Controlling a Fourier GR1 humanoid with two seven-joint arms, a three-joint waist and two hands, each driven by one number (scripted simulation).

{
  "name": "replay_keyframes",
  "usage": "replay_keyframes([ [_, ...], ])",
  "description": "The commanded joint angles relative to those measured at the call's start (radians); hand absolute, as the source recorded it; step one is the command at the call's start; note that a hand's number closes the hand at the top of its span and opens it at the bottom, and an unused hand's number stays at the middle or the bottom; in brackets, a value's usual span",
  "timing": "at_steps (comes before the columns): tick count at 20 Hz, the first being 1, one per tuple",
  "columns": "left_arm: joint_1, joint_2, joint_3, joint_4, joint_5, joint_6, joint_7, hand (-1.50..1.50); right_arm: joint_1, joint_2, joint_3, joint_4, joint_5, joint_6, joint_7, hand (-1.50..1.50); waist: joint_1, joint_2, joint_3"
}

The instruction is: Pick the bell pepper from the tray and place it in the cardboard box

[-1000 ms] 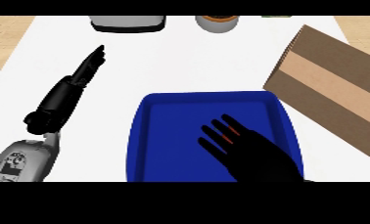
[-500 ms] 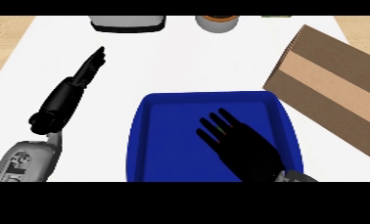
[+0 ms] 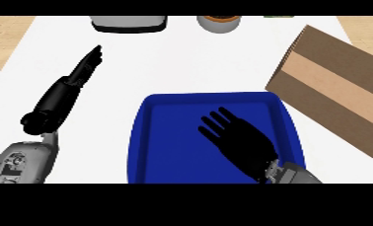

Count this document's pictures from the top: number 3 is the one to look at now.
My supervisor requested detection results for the blue plastic tray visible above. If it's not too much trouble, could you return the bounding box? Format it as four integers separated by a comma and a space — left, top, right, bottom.
126, 91, 308, 185

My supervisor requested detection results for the grey cup with orange rim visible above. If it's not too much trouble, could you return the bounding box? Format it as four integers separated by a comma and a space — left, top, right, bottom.
194, 16, 241, 35

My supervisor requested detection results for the brown cardboard box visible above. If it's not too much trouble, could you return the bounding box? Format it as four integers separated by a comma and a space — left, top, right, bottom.
263, 24, 373, 159

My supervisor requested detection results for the grey and black appliance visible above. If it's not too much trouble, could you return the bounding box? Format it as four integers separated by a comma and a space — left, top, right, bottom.
88, 16, 169, 34

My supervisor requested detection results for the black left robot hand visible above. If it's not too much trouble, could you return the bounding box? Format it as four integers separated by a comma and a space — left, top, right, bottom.
19, 44, 104, 136

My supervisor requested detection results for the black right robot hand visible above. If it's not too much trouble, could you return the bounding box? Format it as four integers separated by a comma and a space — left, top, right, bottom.
196, 106, 281, 184

